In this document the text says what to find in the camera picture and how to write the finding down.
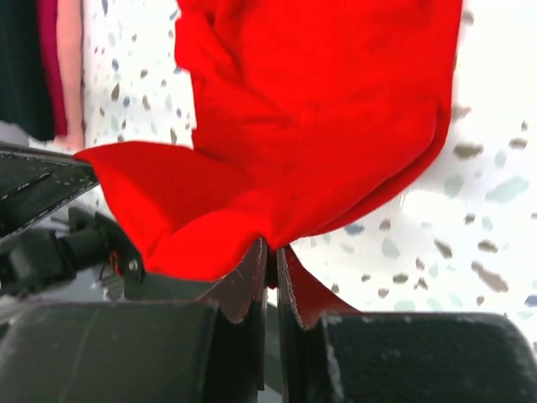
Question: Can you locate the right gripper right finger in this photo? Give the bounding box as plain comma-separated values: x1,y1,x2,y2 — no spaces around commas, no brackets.
276,249,536,402

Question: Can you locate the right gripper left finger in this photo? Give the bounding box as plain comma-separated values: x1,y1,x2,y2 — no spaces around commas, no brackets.
1,241,267,402

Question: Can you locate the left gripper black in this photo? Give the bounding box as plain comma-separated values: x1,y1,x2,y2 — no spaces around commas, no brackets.
1,143,144,296

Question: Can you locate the red t-shirt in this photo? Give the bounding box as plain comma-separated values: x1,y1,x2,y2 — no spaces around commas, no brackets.
77,0,462,281

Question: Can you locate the black folded t-shirt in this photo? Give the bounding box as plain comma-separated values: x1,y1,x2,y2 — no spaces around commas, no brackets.
1,0,55,142

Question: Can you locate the magenta folded t-shirt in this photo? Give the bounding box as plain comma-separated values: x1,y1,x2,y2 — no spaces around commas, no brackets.
36,0,67,137

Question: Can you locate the pink folded t-shirt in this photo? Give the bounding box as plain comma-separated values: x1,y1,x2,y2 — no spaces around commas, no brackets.
56,0,85,150

